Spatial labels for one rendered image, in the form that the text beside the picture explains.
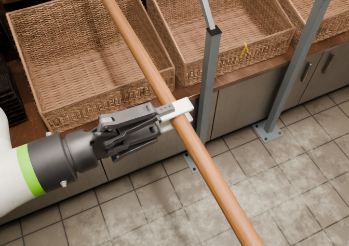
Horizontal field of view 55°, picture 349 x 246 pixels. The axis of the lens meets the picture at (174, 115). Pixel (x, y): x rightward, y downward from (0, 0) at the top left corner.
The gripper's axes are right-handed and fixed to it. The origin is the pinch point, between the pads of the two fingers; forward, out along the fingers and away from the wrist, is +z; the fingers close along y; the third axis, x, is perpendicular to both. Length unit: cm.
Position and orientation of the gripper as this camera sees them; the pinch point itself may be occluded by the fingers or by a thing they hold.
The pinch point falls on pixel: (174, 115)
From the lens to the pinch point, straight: 63.9
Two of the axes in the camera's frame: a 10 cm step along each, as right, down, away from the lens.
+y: 0.0, 5.8, 8.1
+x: 4.3, 7.4, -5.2
